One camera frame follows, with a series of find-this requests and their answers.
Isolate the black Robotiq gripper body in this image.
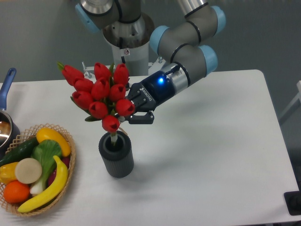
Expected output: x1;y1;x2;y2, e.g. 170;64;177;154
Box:
126;72;175;112

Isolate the red tulip bouquet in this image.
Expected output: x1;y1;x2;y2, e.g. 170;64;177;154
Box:
57;62;135;145

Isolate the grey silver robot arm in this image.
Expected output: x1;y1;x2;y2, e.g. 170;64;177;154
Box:
75;0;226;124

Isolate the dark grey ribbed vase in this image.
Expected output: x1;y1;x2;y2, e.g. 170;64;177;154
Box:
98;131;134;178

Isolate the dark red vegetable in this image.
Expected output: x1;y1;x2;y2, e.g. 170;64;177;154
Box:
47;157;70;187

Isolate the yellow squash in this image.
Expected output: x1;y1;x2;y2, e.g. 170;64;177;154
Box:
36;127;71;157

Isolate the green bok choy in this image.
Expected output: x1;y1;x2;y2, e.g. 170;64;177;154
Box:
30;139;62;196

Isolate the yellow banana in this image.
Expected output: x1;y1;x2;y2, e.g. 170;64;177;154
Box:
17;155;68;213

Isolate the green cucumber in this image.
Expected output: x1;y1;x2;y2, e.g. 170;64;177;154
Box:
0;137;39;166

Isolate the woven wicker basket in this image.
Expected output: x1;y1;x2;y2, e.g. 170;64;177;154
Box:
0;123;76;217

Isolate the beige round slice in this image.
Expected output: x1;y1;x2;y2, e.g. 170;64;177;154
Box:
15;158;42;184

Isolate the yellow bell pepper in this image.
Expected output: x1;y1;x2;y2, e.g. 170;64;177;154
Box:
0;162;18;184

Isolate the orange fruit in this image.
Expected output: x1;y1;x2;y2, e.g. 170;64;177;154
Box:
3;180;30;203

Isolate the black device at edge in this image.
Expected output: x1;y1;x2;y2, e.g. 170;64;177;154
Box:
284;191;301;216

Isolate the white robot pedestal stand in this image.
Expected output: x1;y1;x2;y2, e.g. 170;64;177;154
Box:
81;40;170;80

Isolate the blue handled saucepan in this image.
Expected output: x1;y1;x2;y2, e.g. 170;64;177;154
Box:
0;68;20;159

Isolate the white frame at right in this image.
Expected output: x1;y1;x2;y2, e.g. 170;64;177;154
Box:
278;81;301;125

